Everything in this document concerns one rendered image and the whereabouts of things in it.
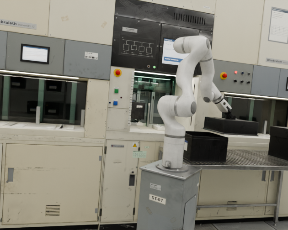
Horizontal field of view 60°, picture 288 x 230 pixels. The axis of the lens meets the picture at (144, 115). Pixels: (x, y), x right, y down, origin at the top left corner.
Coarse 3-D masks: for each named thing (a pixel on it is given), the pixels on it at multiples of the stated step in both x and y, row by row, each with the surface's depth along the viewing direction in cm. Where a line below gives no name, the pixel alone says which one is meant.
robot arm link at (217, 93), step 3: (213, 84) 179; (213, 87) 178; (216, 87) 180; (213, 90) 177; (216, 90) 179; (216, 93) 179; (219, 93) 180; (216, 96) 179; (219, 96) 180; (213, 99) 181
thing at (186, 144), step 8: (192, 136) 167; (200, 136) 168; (208, 136) 199; (216, 136) 189; (224, 136) 178; (184, 144) 179; (192, 144) 167; (200, 144) 169; (208, 144) 170; (216, 144) 171; (224, 144) 173; (184, 152) 178; (192, 152) 168; (200, 152) 169; (208, 152) 170; (216, 152) 172; (224, 152) 173; (192, 160) 168; (200, 160) 169; (208, 160) 171; (216, 160) 172; (224, 160) 174
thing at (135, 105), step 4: (136, 100) 272; (140, 100) 273; (132, 104) 262; (136, 104) 263; (140, 104) 264; (144, 104) 265; (132, 108) 262; (136, 108) 263; (140, 108) 264; (144, 108) 265; (132, 112) 262; (136, 112) 263; (140, 112) 264; (132, 116) 263; (136, 116) 264; (140, 116) 265; (136, 120) 274
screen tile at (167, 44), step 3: (165, 42) 212; (168, 42) 212; (165, 45) 212; (168, 45) 212; (171, 45) 213; (165, 51) 212; (168, 51) 213; (171, 51) 213; (174, 51) 214; (165, 54) 212; (168, 54) 213; (171, 54) 214; (174, 54) 214; (177, 54) 215
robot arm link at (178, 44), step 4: (176, 40) 152; (180, 40) 150; (176, 44) 152; (180, 44) 150; (176, 48) 153; (180, 48) 151; (180, 52) 154; (184, 52) 152; (208, 52) 162; (208, 56) 163; (212, 56) 166; (204, 60) 165
